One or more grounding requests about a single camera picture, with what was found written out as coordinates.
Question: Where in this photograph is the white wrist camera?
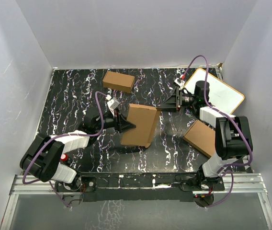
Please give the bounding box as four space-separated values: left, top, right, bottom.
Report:
106 95 120 116
174 74 186 90

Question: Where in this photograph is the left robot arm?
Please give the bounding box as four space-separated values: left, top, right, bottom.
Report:
20 109 136 191

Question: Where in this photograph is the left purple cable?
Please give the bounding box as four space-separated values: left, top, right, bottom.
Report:
22 91 110 209

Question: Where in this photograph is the yellow-framed whiteboard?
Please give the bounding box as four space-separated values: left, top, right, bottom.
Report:
184 68 245 114

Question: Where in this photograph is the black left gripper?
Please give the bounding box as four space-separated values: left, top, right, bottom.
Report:
94 107 136 134

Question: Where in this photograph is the flat cardboard stack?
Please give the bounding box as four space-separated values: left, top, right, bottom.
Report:
183 120 215 158

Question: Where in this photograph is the folded brown cardboard box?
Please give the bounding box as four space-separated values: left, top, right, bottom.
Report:
102 71 135 93

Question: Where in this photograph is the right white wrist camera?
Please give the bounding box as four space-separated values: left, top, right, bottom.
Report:
174 74 186 90

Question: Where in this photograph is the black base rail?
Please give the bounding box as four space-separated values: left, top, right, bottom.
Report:
79 172 214 207

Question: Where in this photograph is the red emergency stop button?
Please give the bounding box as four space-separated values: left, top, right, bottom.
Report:
60 154 68 161

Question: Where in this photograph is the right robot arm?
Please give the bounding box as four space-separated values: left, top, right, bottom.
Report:
159 80 253 190

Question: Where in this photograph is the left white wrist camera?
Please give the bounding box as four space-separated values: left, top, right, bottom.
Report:
106 95 120 116

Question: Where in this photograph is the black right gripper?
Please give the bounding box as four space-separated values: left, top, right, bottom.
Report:
159 87 198 112

